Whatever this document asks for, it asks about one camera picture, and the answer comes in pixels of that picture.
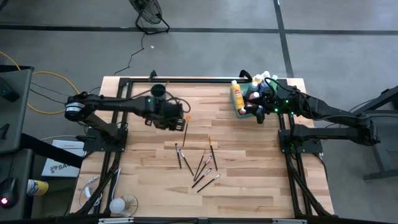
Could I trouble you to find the grey desk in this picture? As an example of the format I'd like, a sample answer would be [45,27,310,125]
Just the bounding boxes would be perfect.
[0,65,35,220]

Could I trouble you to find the dark green cup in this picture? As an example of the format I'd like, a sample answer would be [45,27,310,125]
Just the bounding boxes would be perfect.
[150,83,167,100]

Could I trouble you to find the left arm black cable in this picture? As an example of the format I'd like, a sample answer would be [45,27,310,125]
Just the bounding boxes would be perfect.
[129,88,192,114]

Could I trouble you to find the thick black brush silver ferrule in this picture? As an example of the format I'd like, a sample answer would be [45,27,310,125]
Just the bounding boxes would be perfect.
[192,167,213,190]

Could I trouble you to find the short black brush silver ferrule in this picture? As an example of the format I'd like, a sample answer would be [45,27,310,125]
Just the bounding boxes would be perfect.
[174,142,183,170]

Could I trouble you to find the black diagonal bar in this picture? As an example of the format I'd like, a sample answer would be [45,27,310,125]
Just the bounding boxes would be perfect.
[20,133,85,169]

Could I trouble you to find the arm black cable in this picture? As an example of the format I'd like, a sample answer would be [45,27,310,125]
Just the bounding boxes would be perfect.
[129,88,192,114]
[263,77,315,122]

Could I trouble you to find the yellow can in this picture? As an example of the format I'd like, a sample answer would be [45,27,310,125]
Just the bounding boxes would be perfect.
[26,179,50,197]

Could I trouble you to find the black brush orange fan bristles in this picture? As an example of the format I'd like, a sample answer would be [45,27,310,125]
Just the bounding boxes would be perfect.
[182,114,192,148]

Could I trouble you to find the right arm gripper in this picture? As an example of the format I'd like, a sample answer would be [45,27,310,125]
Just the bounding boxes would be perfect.
[244,90,285,125]

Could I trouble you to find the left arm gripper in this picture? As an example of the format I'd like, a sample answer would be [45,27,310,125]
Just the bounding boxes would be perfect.
[146,101,187,132]

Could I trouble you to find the white cable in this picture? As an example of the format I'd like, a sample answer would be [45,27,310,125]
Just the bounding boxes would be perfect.
[77,167,122,215]

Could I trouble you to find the white dome device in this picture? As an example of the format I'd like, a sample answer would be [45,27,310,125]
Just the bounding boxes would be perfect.
[108,194,139,218]

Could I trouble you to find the teal plastic bin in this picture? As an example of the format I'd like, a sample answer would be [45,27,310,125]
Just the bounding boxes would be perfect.
[229,79,282,119]

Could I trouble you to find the black side stand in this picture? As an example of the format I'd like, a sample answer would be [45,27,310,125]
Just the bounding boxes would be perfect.
[360,85,398,181]

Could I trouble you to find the black computer mouse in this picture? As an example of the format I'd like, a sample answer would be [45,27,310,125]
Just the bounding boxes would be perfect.
[0,177,20,210]

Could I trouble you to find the black aluminium table frame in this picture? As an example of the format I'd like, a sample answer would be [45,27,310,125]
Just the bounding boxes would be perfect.
[73,76,335,224]

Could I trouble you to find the white cardboard box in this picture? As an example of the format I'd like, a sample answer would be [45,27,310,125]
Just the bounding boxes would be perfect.
[40,139,85,178]

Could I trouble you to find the black floor fan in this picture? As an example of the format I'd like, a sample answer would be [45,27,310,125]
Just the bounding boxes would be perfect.
[128,0,171,35]

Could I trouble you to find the yellow cable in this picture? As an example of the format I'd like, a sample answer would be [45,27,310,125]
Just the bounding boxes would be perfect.
[0,50,90,115]

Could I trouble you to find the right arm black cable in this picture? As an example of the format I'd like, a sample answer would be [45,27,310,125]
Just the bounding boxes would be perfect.
[263,77,315,122]

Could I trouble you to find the black fan cable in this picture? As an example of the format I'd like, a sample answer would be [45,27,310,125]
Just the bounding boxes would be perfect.
[113,32,146,77]

